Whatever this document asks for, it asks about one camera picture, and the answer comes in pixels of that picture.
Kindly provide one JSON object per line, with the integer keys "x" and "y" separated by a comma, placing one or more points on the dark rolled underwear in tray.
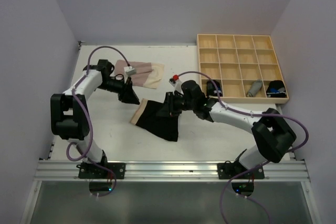
{"x": 213, "y": 88}

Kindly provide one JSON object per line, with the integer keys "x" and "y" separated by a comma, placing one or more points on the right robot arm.
{"x": 272, "y": 134}

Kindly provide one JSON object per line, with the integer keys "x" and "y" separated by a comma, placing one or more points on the aluminium front rail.
{"x": 171, "y": 171}

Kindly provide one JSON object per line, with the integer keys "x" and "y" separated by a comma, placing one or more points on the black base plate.
{"x": 110, "y": 171}
{"x": 227, "y": 170}

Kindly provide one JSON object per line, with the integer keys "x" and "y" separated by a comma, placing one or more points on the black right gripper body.
{"x": 176, "y": 103}

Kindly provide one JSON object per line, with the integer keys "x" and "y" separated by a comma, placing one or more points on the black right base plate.
{"x": 227, "y": 170}

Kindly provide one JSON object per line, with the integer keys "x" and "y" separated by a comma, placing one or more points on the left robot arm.
{"x": 70, "y": 119}

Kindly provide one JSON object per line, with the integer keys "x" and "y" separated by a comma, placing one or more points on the black blue rolled underwear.
{"x": 276, "y": 89}

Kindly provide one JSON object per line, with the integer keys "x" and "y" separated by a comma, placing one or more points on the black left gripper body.
{"x": 122, "y": 88}

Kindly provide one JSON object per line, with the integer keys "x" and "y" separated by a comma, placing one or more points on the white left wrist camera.
{"x": 129, "y": 71}

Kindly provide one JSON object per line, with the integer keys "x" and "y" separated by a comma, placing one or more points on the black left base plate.
{"x": 110, "y": 171}

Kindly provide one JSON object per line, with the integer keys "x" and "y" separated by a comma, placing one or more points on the black underwear tan waistband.
{"x": 163, "y": 127}

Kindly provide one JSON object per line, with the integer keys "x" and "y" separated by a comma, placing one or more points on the pink beige underwear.
{"x": 148, "y": 74}

